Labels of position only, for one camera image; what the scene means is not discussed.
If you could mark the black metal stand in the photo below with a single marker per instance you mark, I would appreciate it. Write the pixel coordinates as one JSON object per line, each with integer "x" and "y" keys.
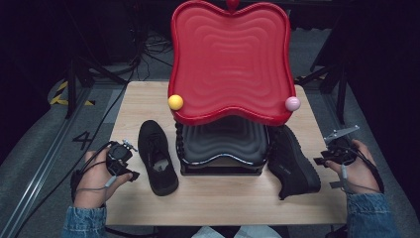
{"x": 341, "y": 89}
{"x": 71, "y": 89}

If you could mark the yellow and black floor tape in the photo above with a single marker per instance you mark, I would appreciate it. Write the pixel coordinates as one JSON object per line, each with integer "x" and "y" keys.
{"x": 61, "y": 99}

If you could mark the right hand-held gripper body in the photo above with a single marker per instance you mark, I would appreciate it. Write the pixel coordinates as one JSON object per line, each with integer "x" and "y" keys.
{"x": 341, "y": 150}

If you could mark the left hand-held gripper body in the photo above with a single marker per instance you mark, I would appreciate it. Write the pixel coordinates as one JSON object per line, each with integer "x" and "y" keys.
{"x": 118, "y": 157}

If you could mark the metal floor rail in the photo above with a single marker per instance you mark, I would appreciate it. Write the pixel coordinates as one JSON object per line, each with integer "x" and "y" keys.
{"x": 39, "y": 165}

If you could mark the person's right hand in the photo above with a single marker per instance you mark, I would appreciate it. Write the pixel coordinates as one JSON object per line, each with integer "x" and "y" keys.
{"x": 361, "y": 175}

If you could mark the person's legs in grey trousers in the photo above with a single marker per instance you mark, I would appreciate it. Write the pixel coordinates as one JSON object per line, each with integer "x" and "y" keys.
{"x": 236, "y": 232}

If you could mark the person's left hand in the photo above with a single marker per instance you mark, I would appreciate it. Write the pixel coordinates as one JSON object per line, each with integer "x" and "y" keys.
{"x": 94, "y": 181}

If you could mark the black mesh sneaker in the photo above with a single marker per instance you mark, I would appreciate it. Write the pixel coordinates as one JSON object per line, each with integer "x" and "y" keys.
{"x": 294, "y": 167}
{"x": 154, "y": 145}

